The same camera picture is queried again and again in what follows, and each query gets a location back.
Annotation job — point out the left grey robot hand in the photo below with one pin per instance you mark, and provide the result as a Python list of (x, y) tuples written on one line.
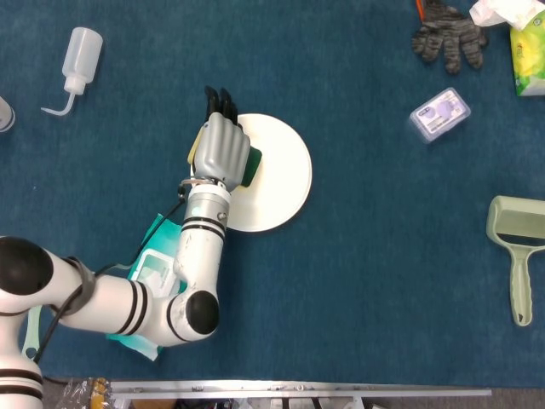
[(221, 149)]

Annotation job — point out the green yellow sponge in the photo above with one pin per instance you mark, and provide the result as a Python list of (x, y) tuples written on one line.
[(254, 164)]

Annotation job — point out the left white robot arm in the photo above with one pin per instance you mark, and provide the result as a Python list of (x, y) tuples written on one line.
[(127, 298)]

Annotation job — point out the white round plate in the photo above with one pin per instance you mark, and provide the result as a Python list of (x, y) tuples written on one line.
[(281, 183)]

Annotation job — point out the teal wet wipes pack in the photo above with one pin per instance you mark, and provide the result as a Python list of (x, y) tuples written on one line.
[(149, 272)]

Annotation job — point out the translucent squeeze wash bottle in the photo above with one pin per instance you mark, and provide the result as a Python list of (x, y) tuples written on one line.
[(82, 55)]

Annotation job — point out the grey white cup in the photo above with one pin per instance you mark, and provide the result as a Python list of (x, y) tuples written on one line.
[(4, 117)]

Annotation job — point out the clear purple plastic box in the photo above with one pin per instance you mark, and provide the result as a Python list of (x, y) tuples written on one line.
[(440, 115)]

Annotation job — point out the grey knitted work glove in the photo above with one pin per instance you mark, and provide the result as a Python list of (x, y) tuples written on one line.
[(451, 36)]

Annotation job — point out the pale green scrub brush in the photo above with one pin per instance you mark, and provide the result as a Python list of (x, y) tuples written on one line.
[(30, 336)]

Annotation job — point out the clear crinkled plastic bag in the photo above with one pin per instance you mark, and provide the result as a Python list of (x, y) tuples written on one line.
[(85, 394)]

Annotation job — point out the pale green lint roller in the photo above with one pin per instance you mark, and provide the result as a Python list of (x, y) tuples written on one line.
[(520, 255)]

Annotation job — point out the green yellow tissue pack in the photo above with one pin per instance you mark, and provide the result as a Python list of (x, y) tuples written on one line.
[(528, 59)]

